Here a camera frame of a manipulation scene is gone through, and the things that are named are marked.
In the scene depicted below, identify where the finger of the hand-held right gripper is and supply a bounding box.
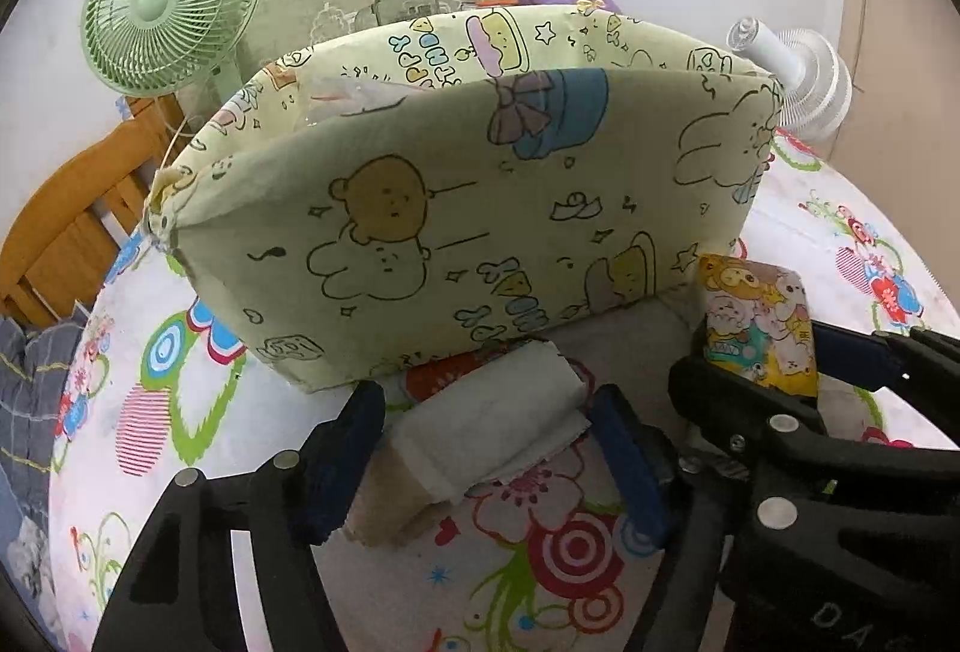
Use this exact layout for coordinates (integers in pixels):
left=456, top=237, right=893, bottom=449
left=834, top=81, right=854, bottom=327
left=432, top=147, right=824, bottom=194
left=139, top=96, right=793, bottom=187
left=810, top=319, right=960, bottom=392
left=667, top=352, right=830, bottom=469

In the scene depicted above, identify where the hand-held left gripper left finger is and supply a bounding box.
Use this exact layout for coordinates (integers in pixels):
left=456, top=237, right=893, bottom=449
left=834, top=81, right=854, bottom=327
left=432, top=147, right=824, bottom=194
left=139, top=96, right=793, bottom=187
left=90, top=380, right=387, bottom=652

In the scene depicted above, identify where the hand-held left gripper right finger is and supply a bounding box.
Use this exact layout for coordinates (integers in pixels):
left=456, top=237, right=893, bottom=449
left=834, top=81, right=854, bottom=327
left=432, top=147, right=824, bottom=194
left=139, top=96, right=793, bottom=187
left=591, top=384, right=751, bottom=652

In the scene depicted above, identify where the yellow cartoon tissue packet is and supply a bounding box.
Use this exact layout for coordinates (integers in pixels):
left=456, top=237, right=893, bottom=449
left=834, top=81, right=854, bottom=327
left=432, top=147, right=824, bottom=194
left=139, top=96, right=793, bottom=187
left=696, top=253, right=820, bottom=399

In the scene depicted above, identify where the orange print tissue packet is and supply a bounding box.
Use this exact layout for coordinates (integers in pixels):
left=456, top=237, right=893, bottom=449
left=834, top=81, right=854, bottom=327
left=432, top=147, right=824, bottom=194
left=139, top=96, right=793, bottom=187
left=405, top=352, right=526, bottom=407

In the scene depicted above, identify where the white towel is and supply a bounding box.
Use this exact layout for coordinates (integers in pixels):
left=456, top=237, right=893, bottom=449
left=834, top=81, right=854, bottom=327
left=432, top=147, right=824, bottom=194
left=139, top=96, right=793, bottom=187
left=343, top=339, right=595, bottom=549

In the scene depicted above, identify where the cartoon printed fabric storage box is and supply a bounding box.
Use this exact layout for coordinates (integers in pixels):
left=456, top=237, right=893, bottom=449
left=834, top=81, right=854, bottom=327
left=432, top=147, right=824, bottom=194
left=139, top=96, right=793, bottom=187
left=145, top=4, right=786, bottom=396

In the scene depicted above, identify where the floral tablecloth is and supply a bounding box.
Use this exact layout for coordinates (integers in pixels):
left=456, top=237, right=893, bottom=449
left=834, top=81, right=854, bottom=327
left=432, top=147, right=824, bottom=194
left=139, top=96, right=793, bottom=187
left=46, top=119, right=955, bottom=652

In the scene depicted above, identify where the white clip fan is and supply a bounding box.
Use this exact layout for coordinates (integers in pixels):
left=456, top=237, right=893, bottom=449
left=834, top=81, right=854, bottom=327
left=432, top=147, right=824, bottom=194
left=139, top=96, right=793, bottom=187
left=724, top=17, right=854, bottom=140

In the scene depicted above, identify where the blue plaid bedding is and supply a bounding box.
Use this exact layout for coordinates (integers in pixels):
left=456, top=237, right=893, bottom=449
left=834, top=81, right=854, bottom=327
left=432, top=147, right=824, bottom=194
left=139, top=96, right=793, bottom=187
left=0, top=313, right=97, bottom=623

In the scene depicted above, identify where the clear plastic wrapper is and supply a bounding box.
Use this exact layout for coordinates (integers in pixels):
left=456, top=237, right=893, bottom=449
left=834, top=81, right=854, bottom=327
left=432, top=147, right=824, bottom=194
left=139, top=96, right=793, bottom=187
left=302, top=76, right=422, bottom=126

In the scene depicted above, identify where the wooden bed headboard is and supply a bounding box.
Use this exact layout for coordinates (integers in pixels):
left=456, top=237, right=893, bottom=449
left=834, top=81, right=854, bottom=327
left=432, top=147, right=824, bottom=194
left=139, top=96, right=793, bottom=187
left=0, top=95, right=190, bottom=328

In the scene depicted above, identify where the green desk fan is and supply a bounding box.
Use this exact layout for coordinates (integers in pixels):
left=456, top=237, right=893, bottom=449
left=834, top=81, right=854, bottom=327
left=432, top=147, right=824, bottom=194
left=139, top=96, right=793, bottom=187
left=80, top=0, right=265, bottom=124

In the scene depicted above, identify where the white fan cable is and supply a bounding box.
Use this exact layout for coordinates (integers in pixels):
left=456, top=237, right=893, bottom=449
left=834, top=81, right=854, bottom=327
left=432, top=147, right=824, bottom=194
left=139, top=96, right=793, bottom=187
left=159, top=95, right=192, bottom=174

